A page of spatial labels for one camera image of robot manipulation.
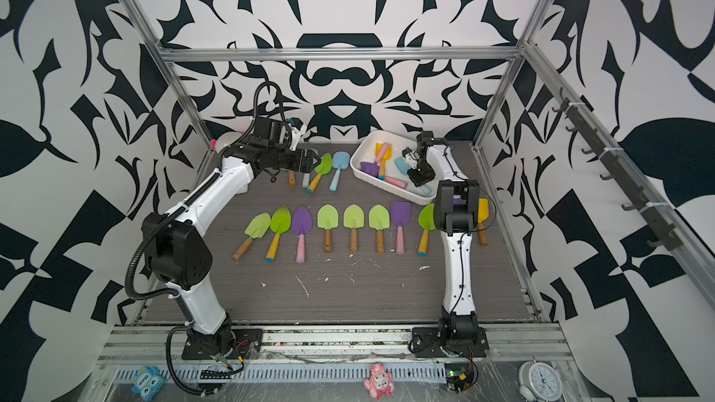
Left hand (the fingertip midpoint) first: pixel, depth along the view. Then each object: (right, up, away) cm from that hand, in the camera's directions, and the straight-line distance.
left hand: (307, 153), depth 87 cm
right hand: (+39, -7, +21) cm, 45 cm away
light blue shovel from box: (+33, -4, +24) cm, 41 cm away
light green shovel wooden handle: (+23, -22, +11) cm, 34 cm away
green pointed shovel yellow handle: (+39, -23, +10) cm, 47 cm away
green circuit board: (+41, -57, -16) cm, 72 cm away
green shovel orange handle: (-9, -8, +18) cm, 22 cm away
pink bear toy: (+21, -55, -21) cm, 63 cm away
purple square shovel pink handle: (+31, -21, +12) cm, 39 cm away
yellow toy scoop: (+27, +1, +28) cm, 39 cm away
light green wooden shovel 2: (+5, -22, +11) cm, 25 cm away
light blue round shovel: (-4, -9, +19) cm, 21 cm away
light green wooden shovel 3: (+14, -22, +11) cm, 28 cm away
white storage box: (+29, -10, +17) cm, 35 cm away
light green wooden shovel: (-19, -25, +8) cm, 32 cm away
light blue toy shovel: (+9, -1, +27) cm, 28 cm away
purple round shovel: (-4, -23, +10) cm, 26 cm away
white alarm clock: (+58, -55, -21) cm, 83 cm away
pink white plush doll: (-37, +7, +25) cm, 46 cm away
